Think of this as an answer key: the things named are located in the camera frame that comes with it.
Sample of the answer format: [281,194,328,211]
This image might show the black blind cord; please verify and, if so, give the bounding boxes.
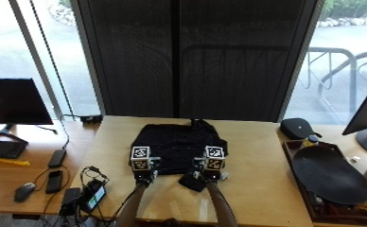
[29,0,77,118]

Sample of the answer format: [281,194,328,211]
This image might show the yellow bottle with black cap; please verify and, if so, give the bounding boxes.
[304,134,321,148]

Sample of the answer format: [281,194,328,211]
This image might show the black zip case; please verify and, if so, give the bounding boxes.
[280,117,324,141]

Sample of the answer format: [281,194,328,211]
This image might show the small black box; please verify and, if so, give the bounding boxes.
[60,187,82,209]

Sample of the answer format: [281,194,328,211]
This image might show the black device with lit screen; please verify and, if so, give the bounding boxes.
[80,179,108,215]

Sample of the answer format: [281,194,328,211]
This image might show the black oval dish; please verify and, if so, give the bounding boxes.
[292,145,367,206]

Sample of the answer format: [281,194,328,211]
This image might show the person's left hand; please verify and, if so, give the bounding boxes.
[132,156,164,187]

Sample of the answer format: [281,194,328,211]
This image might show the black smartphone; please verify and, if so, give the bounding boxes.
[44,169,64,195]

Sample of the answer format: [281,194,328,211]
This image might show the white marker cube, glove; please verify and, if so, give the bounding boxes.
[129,145,153,172]
[202,145,228,172]

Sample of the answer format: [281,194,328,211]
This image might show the black power adapter brick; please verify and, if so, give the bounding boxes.
[47,148,69,169]

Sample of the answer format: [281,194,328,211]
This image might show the dark mesh window screen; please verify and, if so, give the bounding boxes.
[70,0,325,123]

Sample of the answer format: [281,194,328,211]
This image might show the white marker cube, left glove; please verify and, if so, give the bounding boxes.
[129,145,153,172]

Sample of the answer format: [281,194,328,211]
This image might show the person's right hand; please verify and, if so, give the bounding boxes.
[193,156,232,185]

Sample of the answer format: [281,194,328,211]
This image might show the large black computer monitor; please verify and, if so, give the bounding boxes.
[0,78,56,126]

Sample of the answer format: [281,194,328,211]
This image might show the yellow flat tool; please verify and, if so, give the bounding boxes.
[0,157,33,166]

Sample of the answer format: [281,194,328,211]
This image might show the brown wooden tray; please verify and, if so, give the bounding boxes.
[282,139,367,227]

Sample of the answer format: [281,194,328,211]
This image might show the white window frame post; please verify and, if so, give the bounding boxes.
[8,0,65,120]

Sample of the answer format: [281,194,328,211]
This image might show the black cable bundle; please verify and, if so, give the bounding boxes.
[32,164,122,227]

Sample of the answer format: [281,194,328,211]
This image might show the black plug adapter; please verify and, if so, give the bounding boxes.
[80,114,104,125]

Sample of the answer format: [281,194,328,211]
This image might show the white marker cube, right glove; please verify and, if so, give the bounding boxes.
[202,145,228,172]

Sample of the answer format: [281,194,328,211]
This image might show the black garment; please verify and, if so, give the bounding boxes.
[128,119,230,193]

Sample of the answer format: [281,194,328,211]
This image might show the black monitor stand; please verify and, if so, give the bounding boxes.
[0,123,31,145]

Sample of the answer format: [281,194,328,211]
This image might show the black keyboard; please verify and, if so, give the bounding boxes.
[0,139,29,160]

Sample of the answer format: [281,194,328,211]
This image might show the grey computer mouse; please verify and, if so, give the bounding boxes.
[12,182,37,203]

